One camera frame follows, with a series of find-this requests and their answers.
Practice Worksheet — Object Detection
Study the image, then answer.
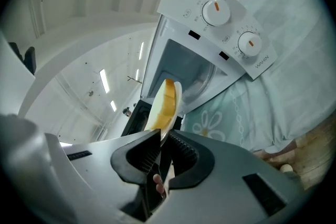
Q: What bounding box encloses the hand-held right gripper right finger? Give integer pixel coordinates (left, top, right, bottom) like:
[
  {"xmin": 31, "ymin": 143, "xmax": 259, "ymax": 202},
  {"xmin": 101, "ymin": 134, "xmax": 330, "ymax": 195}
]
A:
[{"xmin": 157, "ymin": 130, "xmax": 307, "ymax": 224}]

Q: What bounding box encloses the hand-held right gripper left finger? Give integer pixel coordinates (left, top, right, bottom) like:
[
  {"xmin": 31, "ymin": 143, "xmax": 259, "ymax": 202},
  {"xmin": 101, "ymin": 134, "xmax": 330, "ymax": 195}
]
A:
[{"xmin": 44, "ymin": 127, "xmax": 162, "ymax": 224}]

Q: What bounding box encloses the white round plate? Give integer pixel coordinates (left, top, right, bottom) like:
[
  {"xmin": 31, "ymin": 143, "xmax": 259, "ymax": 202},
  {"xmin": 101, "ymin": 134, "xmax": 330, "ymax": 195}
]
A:
[{"xmin": 143, "ymin": 80, "xmax": 183, "ymax": 147}]

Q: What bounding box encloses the person's right hand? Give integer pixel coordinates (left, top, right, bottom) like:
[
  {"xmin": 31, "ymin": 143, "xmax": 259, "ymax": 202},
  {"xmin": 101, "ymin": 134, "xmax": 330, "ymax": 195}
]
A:
[{"xmin": 153, "ymin": 174, "xmax": 166, "ymax": 195}]

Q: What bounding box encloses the pale green floral tablecloth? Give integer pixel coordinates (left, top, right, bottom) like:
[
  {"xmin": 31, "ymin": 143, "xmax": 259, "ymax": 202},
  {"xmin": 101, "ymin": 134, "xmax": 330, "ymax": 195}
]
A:
[{"xmin": 181, "ymin": 0, "xmax": 336, "ymax": 154}]

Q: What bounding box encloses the black office chair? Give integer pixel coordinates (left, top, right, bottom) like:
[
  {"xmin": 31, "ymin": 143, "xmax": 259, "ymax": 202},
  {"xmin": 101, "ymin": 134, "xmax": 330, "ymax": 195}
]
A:
[
  {"xmin": 23, "ymin": 46, "xmax": 37, "ymax": 76},
  {"xmin": 8, "ymin": 41, "xmax": 24, "ymax": 61}
]

